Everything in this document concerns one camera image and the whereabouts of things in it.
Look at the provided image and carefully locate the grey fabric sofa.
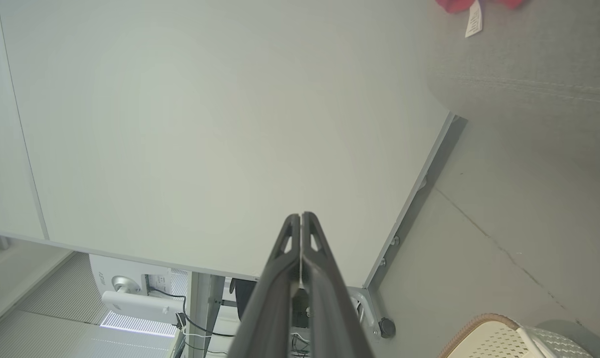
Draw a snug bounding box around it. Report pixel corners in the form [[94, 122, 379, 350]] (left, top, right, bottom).
[[423, 0, 600, 150]]

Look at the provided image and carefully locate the black monitor cable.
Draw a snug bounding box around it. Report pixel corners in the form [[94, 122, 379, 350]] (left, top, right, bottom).
[[148, 287, 236, 340]]

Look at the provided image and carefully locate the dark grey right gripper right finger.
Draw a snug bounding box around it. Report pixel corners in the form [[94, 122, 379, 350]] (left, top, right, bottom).
[[301, 212, 375, 358]]

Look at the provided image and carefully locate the grey desk leg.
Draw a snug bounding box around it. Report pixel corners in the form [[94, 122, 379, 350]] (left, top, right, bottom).
[[187, 272, 227, 358]]

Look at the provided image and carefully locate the long grey partition foot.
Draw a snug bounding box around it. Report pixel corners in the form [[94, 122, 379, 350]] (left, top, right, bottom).
[[347, 286, 382, 339]]

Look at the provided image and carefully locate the white MSI monitor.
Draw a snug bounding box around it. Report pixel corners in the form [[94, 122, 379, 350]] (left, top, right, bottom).
[[88, 254, 187, 326]]

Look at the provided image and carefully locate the white partition panel grey frame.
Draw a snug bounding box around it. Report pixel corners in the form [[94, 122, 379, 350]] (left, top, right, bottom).
[[0, 0, 468, 290]]

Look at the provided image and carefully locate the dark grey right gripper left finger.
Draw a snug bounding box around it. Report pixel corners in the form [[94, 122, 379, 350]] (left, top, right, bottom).
[[228, 214, 301, 358]]

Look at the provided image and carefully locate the red white-striped garment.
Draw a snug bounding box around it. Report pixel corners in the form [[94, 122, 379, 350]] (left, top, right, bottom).
[[435, 0, 525, 38]]

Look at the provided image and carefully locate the pink perforated laundry basket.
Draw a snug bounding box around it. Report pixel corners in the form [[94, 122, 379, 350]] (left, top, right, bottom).
[[438, 313, 595, 358]]

